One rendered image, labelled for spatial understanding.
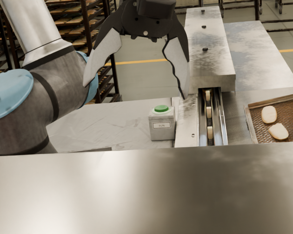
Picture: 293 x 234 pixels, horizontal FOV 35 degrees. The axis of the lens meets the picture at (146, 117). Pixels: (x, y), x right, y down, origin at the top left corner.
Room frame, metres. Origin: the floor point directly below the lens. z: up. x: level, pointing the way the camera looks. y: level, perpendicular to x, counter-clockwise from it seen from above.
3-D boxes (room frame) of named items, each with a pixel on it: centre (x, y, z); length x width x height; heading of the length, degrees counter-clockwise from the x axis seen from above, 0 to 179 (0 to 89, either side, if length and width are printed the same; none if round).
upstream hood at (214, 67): (2.00, -0.29, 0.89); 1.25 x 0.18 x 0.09; 172
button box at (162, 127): (1.19, -0.05, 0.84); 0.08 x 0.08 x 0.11; 82
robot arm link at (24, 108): (0.87, 0.26, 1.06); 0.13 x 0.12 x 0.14; 137
